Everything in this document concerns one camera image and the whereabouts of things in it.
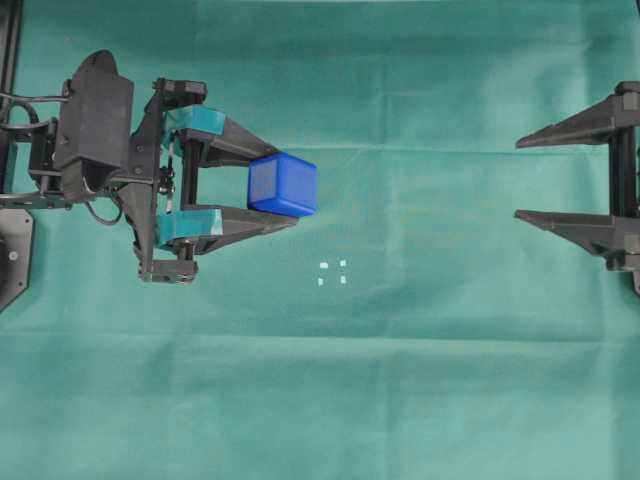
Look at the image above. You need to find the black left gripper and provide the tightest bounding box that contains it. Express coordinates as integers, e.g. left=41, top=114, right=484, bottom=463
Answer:
left=117, top=78, right=298, bottom=284

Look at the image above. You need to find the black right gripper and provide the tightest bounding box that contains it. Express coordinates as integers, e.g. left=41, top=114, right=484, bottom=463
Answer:
left=514, top=81, right=639, bottom=293

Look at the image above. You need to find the blue block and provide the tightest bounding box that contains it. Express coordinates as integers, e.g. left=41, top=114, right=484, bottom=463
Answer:
left=247, top=152, right=318, bottom=218

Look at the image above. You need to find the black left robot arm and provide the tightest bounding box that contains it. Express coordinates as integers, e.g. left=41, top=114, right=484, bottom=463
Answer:
left=1, top=51, right=317, bottom=284

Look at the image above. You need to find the green table cloth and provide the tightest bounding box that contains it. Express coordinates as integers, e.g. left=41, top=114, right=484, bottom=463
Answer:
left=1, top=1, right=639, bottom=479

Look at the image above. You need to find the black camera cable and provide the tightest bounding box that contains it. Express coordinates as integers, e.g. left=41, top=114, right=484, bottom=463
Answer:
left=0, top=92, right=126, bottom=226

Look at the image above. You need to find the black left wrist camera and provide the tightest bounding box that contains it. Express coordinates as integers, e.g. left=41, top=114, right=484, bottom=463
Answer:
left=54, top=50, right=134, bottom=203

